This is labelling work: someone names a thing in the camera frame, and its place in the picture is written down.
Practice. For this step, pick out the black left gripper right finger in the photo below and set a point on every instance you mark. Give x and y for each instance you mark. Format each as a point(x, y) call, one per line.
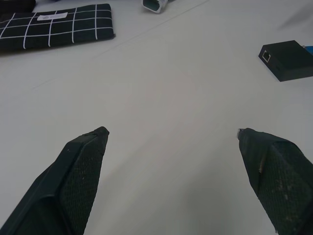
point(281, 176)

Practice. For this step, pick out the white grey plug connector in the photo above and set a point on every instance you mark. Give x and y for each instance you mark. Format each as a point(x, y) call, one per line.
point(154, 5)

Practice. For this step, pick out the black white-grid fabric pouch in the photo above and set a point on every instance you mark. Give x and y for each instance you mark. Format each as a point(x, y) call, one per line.
point(56, 27)

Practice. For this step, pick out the black box with port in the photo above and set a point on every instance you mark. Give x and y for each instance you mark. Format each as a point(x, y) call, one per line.
point(288, 61)

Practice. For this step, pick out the black object with rounded edge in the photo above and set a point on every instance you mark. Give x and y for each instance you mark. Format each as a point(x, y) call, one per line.
point(14, 4)

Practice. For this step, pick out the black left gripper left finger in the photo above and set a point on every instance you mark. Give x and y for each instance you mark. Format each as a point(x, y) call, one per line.
point(73, 181)

